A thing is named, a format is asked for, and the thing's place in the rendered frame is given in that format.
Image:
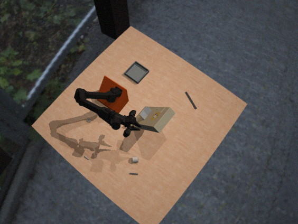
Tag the tan service panel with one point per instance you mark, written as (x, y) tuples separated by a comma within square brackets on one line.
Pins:
[(157, 124)]

